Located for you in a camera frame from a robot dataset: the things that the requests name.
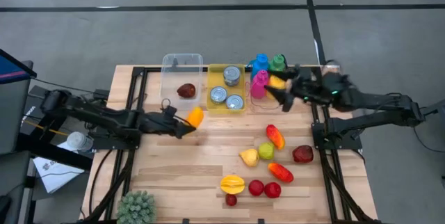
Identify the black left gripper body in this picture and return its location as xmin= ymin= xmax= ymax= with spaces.
xmin=140 ymin=112 xmax=180 ymax=137

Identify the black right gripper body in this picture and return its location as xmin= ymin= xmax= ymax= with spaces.
xmin=290 ymin=66 xmax=330 ymax=105

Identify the yellow squeeze bottle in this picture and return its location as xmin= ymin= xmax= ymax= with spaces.
xmin=266 ymin=74 xmax=288 ymax=100

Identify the green squeeze bottle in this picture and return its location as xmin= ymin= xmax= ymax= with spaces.
xmin=269 ymin=54 xmax=287 ymax=72

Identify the blue squeeze bottle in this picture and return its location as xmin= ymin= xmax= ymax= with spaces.
xmin=248 ymin=53 xmax=270 ymax=79

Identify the pink squeeze bottle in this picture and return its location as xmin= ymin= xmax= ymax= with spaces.
xmin=249 ymin=70 xmax=270 ymax=100

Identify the dark red fruit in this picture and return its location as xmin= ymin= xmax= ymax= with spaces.
xmin=176 ymin=83 xmax=197 ymax=99
xmin=291 ymin=145 xmax=314 ymax=164

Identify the blue-labelled tin can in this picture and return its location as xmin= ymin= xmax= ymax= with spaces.
xmin=209 ymin=86 xmax=229 ymax=105

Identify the silver tin can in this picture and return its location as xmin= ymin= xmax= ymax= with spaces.
xmin=226 ymin=94 xmax=245 ymax=111

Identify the green-labelled tin can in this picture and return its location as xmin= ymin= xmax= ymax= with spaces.
xmin=222 ymin=65 xmax=242 ymax=88

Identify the clear plastic bin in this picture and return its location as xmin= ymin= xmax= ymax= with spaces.
xmin=247 ymin=58 xmax=286 ymax=113
xmin=160 ymin=54 xmax=204 ymax=111

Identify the red orange mango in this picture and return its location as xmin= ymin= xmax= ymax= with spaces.
xmin=266 ymin=124 xmax=286 ymax=151
xmin=268 ymin=162 xmax=295 ymax=184

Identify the yellow plastic bin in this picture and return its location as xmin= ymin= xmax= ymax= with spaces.
xmin=207 ymin=64 xmax=248 ymax=115

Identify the lime green fruit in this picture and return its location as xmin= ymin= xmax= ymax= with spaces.
xmin=257 ymin=142 xmax=275 ymax=161

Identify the yellow pear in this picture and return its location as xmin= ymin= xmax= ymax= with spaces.
xmin=238 ymin=147 xmax=260 ymax=168

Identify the yellow starfruit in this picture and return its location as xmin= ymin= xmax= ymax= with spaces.
xmin=220 ymin=175 xmax=246 ymax=195

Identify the green succulent plant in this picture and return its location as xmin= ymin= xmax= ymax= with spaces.
xmin=115 ymin=191 xmax=157 ymax=224

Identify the red apple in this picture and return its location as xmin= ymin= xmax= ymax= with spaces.
xmin=248 ymin=179 xmax=265 ymax=197
xmin=264 ymin=182 xmax=282 ymax=199

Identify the black support beam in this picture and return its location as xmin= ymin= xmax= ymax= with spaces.
xmin=15 ymin=133 xmax=93 ymax=171

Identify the white paper sheet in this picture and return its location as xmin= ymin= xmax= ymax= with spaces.
xmin=33 ymin=142 xmax=86 ymax=194

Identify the grey cabinet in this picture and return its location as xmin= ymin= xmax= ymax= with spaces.
xmin=0 ymin=60 xmax=35 ymax=155

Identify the dark blue monitor screen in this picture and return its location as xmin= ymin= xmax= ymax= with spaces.
xmin=0 ymin=48 xmax=38 ymax=86

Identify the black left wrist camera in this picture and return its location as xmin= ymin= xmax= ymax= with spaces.
xmin=163 ymin=104 xmax=178 ymax=118

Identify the black aluminium table frame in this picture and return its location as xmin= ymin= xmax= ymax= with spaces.
xmin=79 ymin=64 xmax=380 ymax=224

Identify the black power cable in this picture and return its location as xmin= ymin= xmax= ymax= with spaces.
xmin=88 ymin=149 xmax=114 ymax=218

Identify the black floor cable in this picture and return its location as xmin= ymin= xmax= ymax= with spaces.
xmin=412 ymin=126 xmax=445 ymax=155

